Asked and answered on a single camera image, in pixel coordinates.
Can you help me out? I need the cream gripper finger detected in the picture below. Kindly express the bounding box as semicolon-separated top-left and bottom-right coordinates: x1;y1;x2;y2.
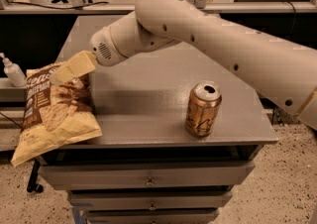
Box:
50;51;97;85

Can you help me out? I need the brown sea salt chip bag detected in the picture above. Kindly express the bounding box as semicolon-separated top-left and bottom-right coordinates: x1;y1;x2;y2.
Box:
11;62;102;167

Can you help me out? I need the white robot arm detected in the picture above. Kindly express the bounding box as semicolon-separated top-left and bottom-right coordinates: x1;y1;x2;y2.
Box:
50;0;317;129

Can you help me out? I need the white spray bottle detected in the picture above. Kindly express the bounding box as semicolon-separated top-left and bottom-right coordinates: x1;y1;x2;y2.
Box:
0;53;27;87

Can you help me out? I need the gold soda can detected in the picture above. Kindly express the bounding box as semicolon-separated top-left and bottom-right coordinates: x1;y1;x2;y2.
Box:
185;81;222;137

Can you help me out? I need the black stand with caster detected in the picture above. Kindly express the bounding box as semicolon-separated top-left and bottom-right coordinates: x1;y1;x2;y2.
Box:
27;160;44;193

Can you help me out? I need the grey middle drawer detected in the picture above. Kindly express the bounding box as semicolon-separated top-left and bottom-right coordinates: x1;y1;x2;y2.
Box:
68;190;232;211

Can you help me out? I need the grey drawer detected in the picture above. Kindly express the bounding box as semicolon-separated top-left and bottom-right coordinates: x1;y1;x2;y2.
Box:
87;208;219;224
39;161;255;190
68;190;232;211

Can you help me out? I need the grey bottom drawer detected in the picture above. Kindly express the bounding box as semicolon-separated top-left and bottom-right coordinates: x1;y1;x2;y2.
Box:
87;208;219;224

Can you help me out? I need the grey top drawer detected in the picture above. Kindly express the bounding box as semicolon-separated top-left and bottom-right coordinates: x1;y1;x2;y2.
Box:
39;161;255;190

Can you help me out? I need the black cable on shelf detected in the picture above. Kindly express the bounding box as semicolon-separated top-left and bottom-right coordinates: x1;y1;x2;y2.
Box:
6;0;109;11

